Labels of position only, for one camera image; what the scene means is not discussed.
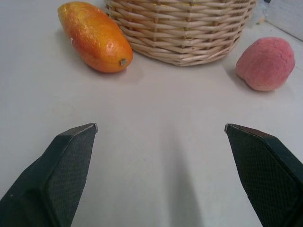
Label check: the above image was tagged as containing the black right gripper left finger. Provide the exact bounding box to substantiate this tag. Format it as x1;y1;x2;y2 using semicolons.
0;122;98;227

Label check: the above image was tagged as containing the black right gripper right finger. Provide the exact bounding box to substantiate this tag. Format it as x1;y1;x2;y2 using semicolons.
224;123;303;227

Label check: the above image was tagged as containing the orange mango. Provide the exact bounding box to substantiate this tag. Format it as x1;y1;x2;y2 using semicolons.
57;1;134;74

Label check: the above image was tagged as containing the pink peach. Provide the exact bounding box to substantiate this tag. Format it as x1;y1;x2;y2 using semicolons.
235;37;296;92

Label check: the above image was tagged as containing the woven wicker basket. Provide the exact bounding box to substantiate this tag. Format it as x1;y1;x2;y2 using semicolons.
104;0;258;67

